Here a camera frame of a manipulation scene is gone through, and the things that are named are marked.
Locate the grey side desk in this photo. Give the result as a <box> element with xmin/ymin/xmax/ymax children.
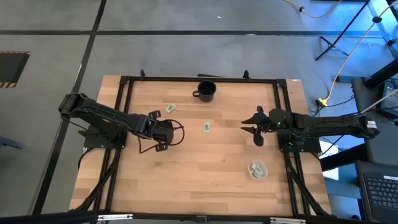
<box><xmin>351</xmin><ymin>77</ymin><xmax>398</xmax><ymax>166</ymax></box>

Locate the thick black desk pole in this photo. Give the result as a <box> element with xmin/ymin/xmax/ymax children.
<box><xmin>364</xmin><ymin>58</ymin><xmax>398</xmax><ymax>90</ymax></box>

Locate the white paper sheet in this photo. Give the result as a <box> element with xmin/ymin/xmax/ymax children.
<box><xmin>319</xmin><ymin>139</ymin><xmax>340</xmax><ymax>181</ymax></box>

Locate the clear plastic container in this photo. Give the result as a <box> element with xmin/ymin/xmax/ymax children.
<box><xmin>247</xmin><ymin>159</ymin><xmax>269</xmax><ymax>180</ymax></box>

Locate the black hazard-striped floor mat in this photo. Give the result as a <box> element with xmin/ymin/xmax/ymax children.
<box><xmin>0</xmin><ymin>50</ymin><xmax>31</xmax><ymax>89</ymax></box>

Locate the silver metal bracket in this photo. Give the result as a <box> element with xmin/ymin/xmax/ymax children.
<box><xmin>269</xmin><ymin>217</ymin><xmax>307</xmax><ymax>224</ymax></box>
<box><xmin>98</xmin><ymin>213</ymin><xmax>134</xmax><ymax>222</ymax></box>

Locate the black overhead gantry bar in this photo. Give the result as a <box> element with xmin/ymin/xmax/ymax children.
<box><xmin>0</xmin><ymin>210</ymin><xmax>398</xmax><ymax>224</ymax></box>

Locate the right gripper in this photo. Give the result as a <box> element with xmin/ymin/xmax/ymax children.
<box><xmin>241</xmin><ymin>105</ymin><xmax>294</xmax><ymax>147</ymax></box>

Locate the thin black tripod stand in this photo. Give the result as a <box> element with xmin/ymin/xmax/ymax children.
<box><xmin>315</xmin><ymin>0</ymin><xmax>373</xmax><ymax>62</ymax></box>

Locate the black mug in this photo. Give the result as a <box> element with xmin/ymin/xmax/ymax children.
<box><xmin>192</xmin><ymin>80</ymin><xmax>217</xmax><ymax>103</ymax></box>

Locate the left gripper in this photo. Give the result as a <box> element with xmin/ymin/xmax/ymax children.
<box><xmin>137</xmin><ymin>110</ymin><xmax>175</xmax><ymax>153</ymax></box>

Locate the white cable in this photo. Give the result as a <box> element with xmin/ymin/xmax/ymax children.
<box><xmin>359</xmin><ymin>96</ymin><xmax>398</xmax><ymax>114</ymax></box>

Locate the beige cable with black knob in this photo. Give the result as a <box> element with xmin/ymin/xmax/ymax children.
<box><xmin>283</xmin><ymin>0</ymin><xmax>343</xmax><ymax>19</ymax></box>
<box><xmin>317</xmin><ymin>0</ymin><xmax>398</xmax><ymax>105</ymax></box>

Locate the grey chair base leg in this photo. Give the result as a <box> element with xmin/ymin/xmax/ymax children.
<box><xmin>0</xmin><ymin>136</ymin><xmax>25</xmax><ymax>150</ymax></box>

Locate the grey metal stand bar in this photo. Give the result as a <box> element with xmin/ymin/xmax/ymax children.
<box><xmin>368</xmin><ymin>0</ymin><xmax>398</xmax><ymax>60</ymax></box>

